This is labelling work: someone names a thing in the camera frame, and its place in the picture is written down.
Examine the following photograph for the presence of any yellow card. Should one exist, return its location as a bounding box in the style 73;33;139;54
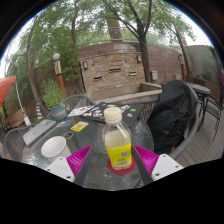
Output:
70;121;90;133

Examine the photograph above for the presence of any wooden lamp post with globe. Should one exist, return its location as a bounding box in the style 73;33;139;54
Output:
52;52;68;98

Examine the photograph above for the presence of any orange parasol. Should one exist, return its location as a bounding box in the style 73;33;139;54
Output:
0;75;17;108

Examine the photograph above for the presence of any white sticker sheet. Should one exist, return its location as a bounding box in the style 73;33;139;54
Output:
67;105;95;118

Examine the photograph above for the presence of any blue sticker card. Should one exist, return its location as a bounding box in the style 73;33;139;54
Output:
57;120;72;128

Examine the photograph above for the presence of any large dark forked tree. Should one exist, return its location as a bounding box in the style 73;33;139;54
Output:
99;0;158;84

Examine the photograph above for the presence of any black backpack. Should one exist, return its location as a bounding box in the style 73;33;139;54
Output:
146;79;198;155

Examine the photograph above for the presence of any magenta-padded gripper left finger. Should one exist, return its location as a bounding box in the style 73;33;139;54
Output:
44;144;95;187

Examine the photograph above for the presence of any small dark round table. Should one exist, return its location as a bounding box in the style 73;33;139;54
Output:
189;83;212;98

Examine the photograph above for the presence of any black laptop with stickers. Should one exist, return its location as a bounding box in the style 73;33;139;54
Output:
80;102;145;127

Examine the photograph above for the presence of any grey laptop with stickers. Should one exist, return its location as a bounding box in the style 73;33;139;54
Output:
22;119;58;147

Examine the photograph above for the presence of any blue yellow striped cone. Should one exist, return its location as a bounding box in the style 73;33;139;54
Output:
35;102;45;120

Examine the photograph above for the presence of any potted plant in teal pot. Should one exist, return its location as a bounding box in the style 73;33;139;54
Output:
41;79;68;122

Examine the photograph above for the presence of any thin tree by wall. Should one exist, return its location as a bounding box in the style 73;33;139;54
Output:
166;23;193;77

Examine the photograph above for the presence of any clear bottle with yellow label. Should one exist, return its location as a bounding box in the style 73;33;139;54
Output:
102;106;133;171

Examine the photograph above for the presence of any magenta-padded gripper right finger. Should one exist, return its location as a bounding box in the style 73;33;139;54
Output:
130;144;184;186

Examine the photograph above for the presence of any white mug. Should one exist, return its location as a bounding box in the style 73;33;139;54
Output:
40;135;72;163

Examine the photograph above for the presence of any leaning slender tree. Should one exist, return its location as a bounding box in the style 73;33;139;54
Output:
26;16;51;114

